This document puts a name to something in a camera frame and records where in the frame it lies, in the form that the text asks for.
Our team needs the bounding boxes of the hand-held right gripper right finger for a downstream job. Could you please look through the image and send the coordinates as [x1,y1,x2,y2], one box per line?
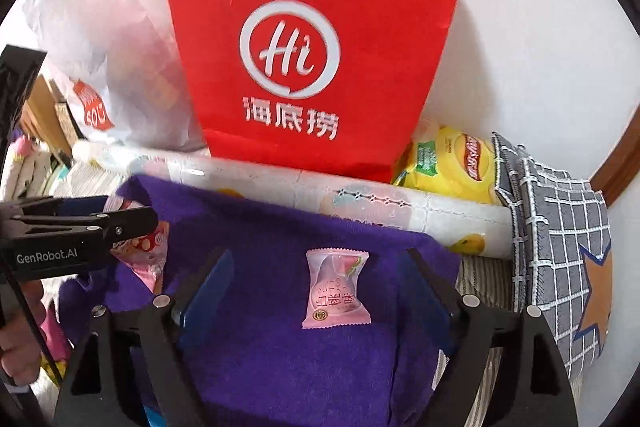
[397,248,581,427]

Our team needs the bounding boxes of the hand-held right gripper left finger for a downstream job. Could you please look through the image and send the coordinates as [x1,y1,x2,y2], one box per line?
[52,248,236,427]

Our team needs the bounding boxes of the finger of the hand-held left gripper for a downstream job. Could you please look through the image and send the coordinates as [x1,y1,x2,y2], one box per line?
[0,195,109,220]
[10,206,160,254]

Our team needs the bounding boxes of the pink printed snack packet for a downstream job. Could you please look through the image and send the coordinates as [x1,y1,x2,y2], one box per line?
[107,199,168,294]

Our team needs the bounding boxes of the pink candy packet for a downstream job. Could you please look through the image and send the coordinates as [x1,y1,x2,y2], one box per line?
[301,248,373,330]

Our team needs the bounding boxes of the person's left hand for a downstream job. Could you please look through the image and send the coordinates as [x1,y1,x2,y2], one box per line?
[0,279,53,388]

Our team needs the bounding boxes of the colourful printed cloth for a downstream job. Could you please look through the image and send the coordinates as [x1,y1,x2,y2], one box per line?
[0,132,68,202]

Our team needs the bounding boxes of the striped bed sheet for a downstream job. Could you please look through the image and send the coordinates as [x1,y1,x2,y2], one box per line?
[0,157,586,427]

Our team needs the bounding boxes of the wooden cabinet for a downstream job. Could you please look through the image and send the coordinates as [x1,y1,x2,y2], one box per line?
[22,74,83,158]

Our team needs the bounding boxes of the purple towel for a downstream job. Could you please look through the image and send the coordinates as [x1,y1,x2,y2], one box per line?
[55,174,463,427]

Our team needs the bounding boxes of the rolled white printed mat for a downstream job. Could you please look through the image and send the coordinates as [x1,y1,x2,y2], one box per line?
[72,142,518,260]

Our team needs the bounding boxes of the yellow snack bag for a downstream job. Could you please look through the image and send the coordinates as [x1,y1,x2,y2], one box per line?
[392,119,506,206]

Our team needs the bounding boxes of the grey checked folded cloth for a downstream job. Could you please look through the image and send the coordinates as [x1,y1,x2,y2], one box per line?
[490,132,613,380]

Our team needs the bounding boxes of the white plastic shopping bag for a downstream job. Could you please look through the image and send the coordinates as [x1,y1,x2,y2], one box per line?
[22,0,208,152]

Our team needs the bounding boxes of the red paper bag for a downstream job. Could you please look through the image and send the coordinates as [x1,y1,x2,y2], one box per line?
[161,0,471,184]

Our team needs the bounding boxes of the wooden door frame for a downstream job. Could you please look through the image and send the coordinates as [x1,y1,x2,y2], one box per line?
[590,104,640,208]

